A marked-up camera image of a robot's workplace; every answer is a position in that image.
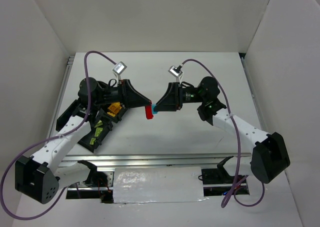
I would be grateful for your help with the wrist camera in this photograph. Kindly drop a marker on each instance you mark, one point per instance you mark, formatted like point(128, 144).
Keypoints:
point(118, 69)
point(177, 72)

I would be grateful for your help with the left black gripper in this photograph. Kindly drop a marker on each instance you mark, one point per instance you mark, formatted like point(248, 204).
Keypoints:
point(125, 93)

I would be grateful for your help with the light green slope lego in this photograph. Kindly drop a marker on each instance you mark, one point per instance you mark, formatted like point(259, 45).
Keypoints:
point(99, 123)

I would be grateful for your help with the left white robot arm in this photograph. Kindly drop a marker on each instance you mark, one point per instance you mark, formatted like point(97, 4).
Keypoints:
point(86, 122)

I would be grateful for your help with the small teal lego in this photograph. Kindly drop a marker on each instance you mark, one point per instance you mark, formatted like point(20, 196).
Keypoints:
point(154, 112)

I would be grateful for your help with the small green lego piece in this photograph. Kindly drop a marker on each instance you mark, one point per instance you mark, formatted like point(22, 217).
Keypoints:
point(92, 141)

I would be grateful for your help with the red arch lego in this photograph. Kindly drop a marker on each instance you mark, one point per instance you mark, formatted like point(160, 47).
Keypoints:
point(149, 112)

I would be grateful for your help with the orange-yellow lego brick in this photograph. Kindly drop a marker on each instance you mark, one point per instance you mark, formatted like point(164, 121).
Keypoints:
point(111, 114)

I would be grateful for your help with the orange flower lego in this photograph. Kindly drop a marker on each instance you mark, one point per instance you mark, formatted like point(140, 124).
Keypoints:
point(114, 108)

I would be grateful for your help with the aluminium rail frame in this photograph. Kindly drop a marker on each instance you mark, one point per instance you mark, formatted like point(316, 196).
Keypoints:
point(170, 139)

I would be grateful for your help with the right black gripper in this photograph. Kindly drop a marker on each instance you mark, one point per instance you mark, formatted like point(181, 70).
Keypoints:
point(179, 95)

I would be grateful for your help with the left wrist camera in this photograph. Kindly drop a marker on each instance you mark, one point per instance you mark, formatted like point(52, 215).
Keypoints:
point(118, 69)

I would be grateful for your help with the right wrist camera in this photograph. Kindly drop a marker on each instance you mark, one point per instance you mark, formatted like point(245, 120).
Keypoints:
point(177, 72)

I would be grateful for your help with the black four-compartment tray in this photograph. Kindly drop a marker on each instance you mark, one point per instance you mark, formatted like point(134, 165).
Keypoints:
point(95, 115)

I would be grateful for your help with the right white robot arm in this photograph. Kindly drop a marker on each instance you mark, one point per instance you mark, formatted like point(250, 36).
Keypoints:
point(269, 155)

